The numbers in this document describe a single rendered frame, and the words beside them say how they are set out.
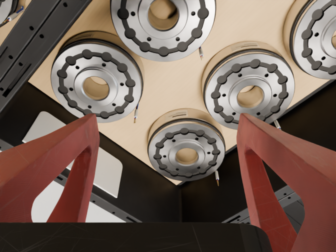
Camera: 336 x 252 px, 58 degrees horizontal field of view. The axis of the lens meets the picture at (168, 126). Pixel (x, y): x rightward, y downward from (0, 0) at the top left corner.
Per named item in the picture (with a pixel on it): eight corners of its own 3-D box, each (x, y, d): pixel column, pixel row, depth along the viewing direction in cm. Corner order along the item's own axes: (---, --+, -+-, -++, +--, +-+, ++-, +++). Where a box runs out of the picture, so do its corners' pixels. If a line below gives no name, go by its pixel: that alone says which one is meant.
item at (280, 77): (239, 140, 39) (240, 143, 39) (186, 92, 35) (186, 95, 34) (310, 92, 35) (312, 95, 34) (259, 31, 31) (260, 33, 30)
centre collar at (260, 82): (244, 119, 37) (245, 122, 36) (218, 94, 35) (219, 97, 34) (279, 94, 35) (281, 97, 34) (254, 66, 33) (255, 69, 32)
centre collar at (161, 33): (163, 47, 31) (163, 50, 31) (127, 13, 29) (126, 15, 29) (199, 13, 29) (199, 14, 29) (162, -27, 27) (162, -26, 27)
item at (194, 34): (164, 77, 34) (164, 80, 33) (90, 12, 30) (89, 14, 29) (236, 11, 30) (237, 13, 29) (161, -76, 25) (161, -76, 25)
